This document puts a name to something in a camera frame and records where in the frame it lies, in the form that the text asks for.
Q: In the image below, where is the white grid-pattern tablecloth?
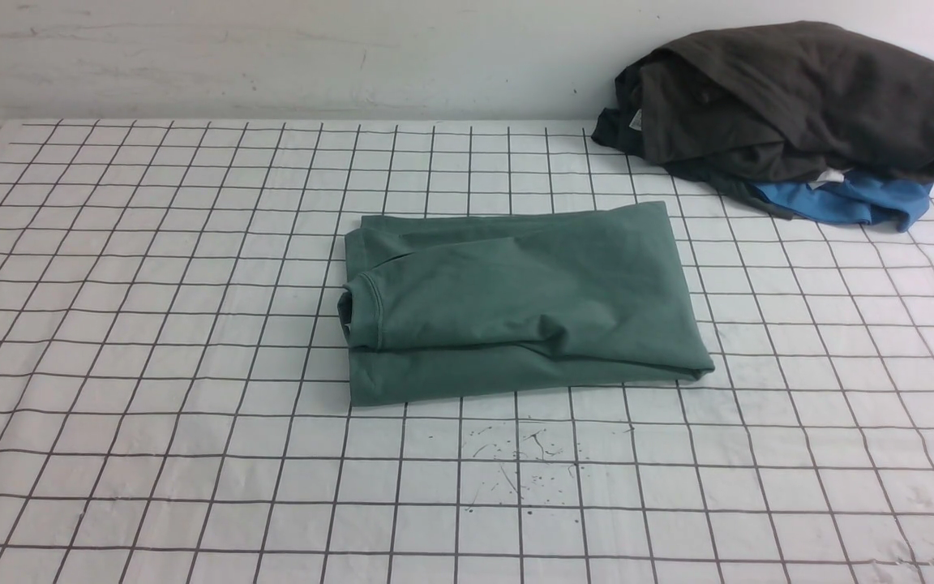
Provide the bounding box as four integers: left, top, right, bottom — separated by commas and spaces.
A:
0, 121, 934, 583

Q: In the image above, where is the dark grey-brown garment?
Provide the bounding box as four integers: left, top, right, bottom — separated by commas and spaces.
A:
641, 21, 934, 183

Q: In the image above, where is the blue garment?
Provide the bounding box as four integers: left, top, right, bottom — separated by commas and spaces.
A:
752, 170, 934, 233

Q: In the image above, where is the dark green garment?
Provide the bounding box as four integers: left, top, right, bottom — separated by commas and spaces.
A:
590, 62, 796, 221

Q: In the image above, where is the green long-sleeve top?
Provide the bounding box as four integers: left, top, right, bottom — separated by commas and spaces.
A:
337, 200, 715, 407

